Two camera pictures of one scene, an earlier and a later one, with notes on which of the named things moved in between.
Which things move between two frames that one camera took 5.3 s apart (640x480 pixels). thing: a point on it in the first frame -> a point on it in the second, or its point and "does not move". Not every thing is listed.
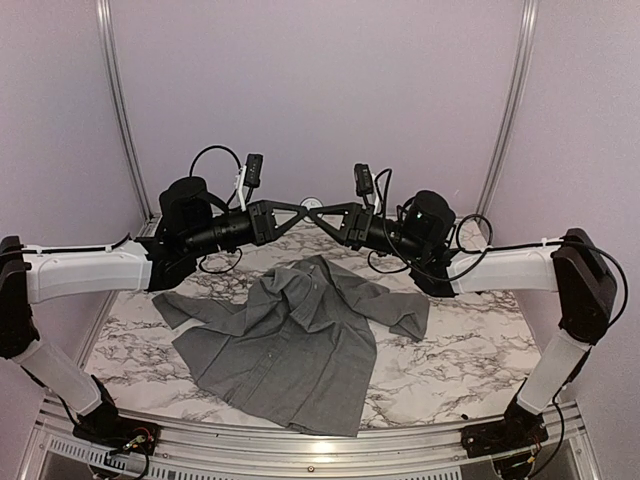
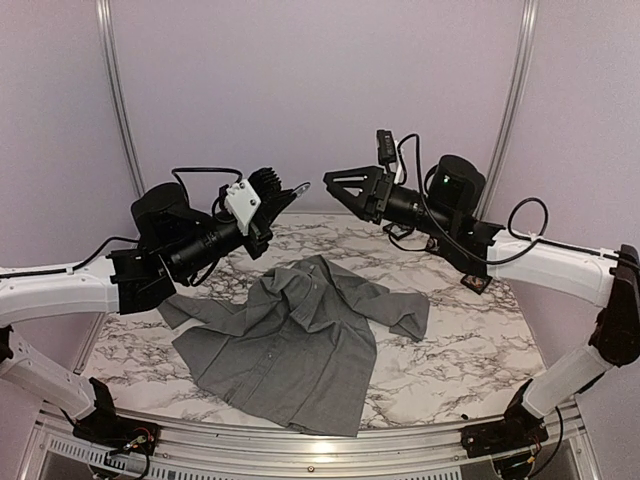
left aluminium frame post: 106,23 does not move
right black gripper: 355,223 -> 368,203
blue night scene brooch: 311,202 -> 301,189
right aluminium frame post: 526,50 does not move
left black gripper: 263,221 -> 259,223
